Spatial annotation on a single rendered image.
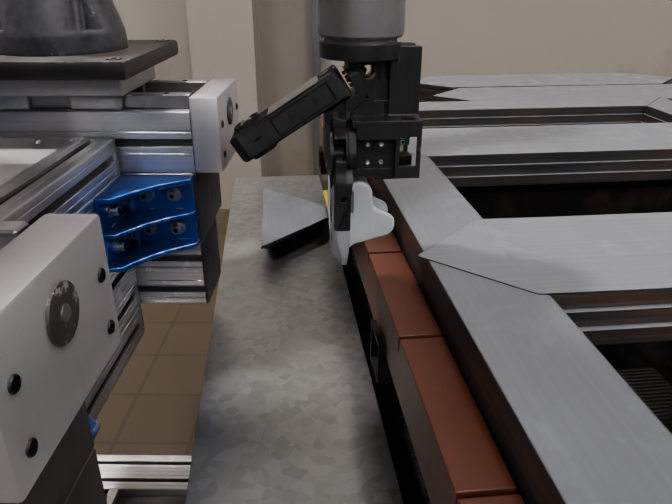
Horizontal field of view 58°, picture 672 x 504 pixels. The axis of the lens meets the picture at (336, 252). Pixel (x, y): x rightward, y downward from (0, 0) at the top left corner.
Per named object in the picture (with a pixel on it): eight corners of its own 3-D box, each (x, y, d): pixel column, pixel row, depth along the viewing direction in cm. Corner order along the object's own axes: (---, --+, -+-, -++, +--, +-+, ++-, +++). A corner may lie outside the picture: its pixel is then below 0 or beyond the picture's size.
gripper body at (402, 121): (419, 186, 54) (428, 45, 49) (324, 189, 53) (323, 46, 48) (402, 162, 61) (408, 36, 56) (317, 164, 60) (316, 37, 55)
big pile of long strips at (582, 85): (656, 92, 183) (660, 71, 181) (751, 121, 147) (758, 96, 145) (399, 97, 176) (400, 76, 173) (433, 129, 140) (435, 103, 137)
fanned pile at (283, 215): (318, 188, 135) (318, 171, 134) (337, 265, 100) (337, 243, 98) (263, 190, 134) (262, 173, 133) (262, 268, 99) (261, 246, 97)
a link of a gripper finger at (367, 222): (394, 274, 58) (399, 184, 54) (334, 277, 58) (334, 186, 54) (389, 261, 61) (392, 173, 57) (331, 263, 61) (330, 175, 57)
